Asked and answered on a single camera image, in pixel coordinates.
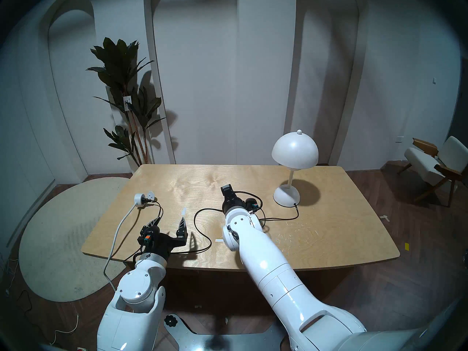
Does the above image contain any thin white floor cable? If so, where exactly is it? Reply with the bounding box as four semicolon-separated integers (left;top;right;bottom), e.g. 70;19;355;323
49;314;80;346

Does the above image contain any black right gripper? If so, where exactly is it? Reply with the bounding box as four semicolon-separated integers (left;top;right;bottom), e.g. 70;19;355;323
222;192;264;214

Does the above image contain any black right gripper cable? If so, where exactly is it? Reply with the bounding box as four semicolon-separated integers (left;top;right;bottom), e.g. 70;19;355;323
233;190;265;227

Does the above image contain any white socket cable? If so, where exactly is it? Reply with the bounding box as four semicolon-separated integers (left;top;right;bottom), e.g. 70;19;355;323
103;204;138;291

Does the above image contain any round beige rug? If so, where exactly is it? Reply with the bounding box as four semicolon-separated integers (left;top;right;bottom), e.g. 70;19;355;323
18;177;131;302

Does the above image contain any light wooden table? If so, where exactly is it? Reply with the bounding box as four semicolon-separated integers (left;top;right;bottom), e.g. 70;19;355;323
81;164;400;272

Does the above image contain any tall dark green plant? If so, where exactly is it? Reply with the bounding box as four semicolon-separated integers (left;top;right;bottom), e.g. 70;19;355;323
86;37;167;167

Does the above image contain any white cushioned wooden armchair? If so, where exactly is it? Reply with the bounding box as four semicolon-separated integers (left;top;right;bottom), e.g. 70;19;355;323
398;136;468;207

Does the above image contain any white dome table lamp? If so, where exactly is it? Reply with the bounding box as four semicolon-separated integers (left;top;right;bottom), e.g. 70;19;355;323
271;129;319;207

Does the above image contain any grey metal robot base plate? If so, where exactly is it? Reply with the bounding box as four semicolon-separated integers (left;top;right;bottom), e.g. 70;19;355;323
164;314;290;351

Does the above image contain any black lamp power cord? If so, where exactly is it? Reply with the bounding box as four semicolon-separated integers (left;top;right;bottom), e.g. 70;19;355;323
152;200;300;254

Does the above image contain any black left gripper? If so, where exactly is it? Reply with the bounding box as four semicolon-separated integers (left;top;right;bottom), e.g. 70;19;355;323
137;216;189;261

